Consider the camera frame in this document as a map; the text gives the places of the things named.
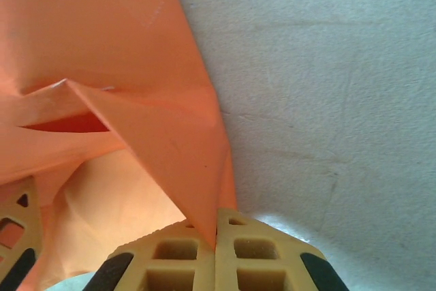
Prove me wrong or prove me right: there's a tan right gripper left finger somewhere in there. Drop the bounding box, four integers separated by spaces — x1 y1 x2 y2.
81 221 217 291

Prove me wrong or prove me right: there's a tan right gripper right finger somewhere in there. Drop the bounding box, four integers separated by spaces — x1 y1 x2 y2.
216 207 345 291

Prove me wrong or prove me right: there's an orange wrapping paper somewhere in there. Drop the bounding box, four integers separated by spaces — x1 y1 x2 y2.
0 0 239 291

